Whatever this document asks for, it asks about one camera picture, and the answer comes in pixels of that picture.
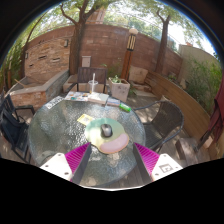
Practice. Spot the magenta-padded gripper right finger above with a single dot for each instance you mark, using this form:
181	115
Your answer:
148	157

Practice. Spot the white book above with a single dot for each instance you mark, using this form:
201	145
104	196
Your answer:
99	98

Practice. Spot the curved wooden bench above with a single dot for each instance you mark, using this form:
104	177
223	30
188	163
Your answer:
180	100

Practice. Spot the white square planter with plant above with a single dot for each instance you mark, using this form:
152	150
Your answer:
119	90

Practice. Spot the small green bottle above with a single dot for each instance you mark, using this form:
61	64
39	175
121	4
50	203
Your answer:
125	107

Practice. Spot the dark slatted wooden chair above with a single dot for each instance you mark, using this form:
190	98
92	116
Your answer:
100	75

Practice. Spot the white licence plate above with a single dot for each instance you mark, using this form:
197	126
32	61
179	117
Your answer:
54	102

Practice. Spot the grey wall utility box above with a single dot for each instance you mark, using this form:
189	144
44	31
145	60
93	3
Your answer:
86	61

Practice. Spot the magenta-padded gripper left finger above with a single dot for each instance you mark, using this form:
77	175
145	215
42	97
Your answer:
77	156

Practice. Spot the stone raised garden bed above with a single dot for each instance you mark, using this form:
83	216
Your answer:
36	91

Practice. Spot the black wall lamp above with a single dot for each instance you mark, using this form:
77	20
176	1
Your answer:
26	55
66	43

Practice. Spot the black folding chair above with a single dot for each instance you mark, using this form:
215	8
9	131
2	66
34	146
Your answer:
13	128

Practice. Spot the yellow printed card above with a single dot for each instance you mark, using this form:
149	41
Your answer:
85	119

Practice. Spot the thick tree trunk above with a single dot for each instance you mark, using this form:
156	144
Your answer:
76	46

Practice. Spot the wooden garden lamp post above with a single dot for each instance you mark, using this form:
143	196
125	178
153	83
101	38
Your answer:
127	56

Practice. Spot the slim tree trunk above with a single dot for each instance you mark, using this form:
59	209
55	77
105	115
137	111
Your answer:
162	46

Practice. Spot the beige stone block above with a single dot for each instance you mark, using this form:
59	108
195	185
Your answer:
138	75

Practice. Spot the dark red folded umbrella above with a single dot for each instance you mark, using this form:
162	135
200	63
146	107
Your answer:
217	116

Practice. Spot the dark grey computer mouse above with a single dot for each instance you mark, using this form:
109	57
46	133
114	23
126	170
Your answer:
106	130

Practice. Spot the blue booklet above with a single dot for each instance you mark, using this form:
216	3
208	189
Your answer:
113	101

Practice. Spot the clear plastic cup with straw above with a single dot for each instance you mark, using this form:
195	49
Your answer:
93	86

